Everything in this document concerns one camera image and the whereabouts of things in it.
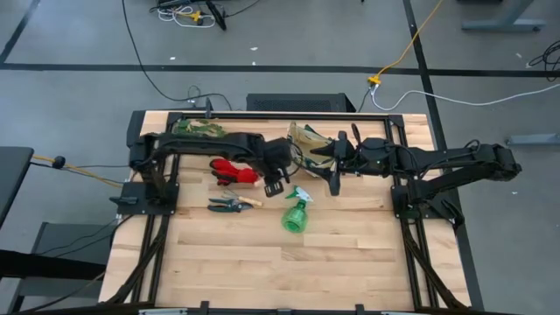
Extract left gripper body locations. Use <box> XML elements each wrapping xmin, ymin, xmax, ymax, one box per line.
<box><xmin>261</xmin><ymin>137</ymin><xmax>293</xmax><ymax>177</ymax></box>

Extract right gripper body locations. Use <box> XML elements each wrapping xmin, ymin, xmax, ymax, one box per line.
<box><xmin>345</xmin><ymin>138</ymin><xmax>397</xmax><ymax>178</ymax></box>

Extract cream green canvas gardening bag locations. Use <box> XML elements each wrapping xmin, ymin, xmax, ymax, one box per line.
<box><xmin>287</xmin><ymin>121</ymin><xmax>339</xmax><ymax>179</ymax></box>

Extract green spray bottle white trigger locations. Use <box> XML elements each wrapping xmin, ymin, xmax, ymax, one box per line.
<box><xmin>280</xmin><ymin>185</ymin><xmax>315</xmax><ymax>235</ymax></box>

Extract red garden gloves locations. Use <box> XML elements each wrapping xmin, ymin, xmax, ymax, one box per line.
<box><xmin>208</xmin><ymin>157</ymin><xmax>263</xmax><ymax>187</ymax></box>

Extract black computer case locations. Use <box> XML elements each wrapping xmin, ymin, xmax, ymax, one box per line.
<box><xmin>245</xmin><ymin>92</ymin><xmax>358</xmax><ymax>114</ymax></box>

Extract green patterned cloth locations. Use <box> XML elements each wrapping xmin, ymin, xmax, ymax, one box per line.
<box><xmin>171</xmin><ymin>118</ymin><xmax>229</xmax><ymax>138</ymax></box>

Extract black table clamp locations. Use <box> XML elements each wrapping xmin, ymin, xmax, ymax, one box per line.
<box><xmin>437</xmin><ymin>199</ymin><xmax>466</xmax><ymax>229</ymax></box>
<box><xmin>108</xmin><ymin>195</ymin><xmax>139</xmax><ymax>207</ymax></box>

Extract black power strip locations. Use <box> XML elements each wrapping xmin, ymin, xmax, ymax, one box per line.
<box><xmin>204</xmin><ymin>0</ymin><xmax>228</xmax><ymax>32</ymax></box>

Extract grey desk foot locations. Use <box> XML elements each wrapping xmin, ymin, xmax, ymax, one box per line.
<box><xmin>506</xmin><ymin>133</ymin><xmax>560</xmax><ymax>147</ymax></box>

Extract desk with grey legs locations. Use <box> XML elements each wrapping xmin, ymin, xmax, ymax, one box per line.
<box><xmin>460</xmin><ymin>0</ymin><xmax>548</xmax><ymax>33</ymax></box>

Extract black floor stand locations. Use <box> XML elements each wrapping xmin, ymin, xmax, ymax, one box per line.
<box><xmin>0</xmin><ymin>220</ymin><xmax>120</xmax><ymax>314</ymax></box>

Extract black side table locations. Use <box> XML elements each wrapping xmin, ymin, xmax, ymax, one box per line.
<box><xmin>0</xmin><ymin>145</ymin><xmax>36</xmax><ymax>229</ymax></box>

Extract wooden-handled hand cultivator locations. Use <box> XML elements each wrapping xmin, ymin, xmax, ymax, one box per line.
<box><xmin>220</xmin><ymin>190</ymin><xmax>264</xmax><ymax>208</ymax></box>

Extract green-handled pruning shears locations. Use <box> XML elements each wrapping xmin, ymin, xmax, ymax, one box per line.
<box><xmin>206</xmin><ymin>197</ymin><xmax>255</xmax><ymax>214</ymax></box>

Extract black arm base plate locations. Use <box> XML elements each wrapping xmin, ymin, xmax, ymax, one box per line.
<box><xmin>390</xmin><ymin>183</ymin><xmax>454</xmax><ymax>221</ymax></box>
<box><xmin>116</xmin><ymin>180</ymin><xmax>180</xmax><ymax>216</ymax></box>

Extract white floor cable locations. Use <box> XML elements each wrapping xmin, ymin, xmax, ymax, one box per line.
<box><xmin>370</xmin><ymin>82</ymin><xmax>560</xmax><ymax>112</ymax></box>

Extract yellow extension cable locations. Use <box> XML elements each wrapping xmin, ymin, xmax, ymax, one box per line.
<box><xmin>367</xmin><ymin>0</ymin><xmax>445</xmax><ymax>86</ymax></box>

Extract long black floor cable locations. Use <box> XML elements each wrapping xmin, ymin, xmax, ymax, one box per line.
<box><xmin>121</xmin><ymin>0</ymin><xmax>234</xmax><ymax>111</ymax></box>

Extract white coiled cable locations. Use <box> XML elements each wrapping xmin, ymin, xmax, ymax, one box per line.
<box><xmin>156</xmin><ymin>4</ymin><xmax>217</xmax><ymax>30</ymax></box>

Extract yellow cable with black knob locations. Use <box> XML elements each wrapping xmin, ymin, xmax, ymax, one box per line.
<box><xmin>31</xmin><ymin>153</ymin><xmax>125</xmax><ymax>190</ymax></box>

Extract black cable coil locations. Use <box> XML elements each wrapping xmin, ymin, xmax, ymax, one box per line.
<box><xmin>528</xmin><ymin>39</ymin><xmax>560</xmax><ymax>82</ymax></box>

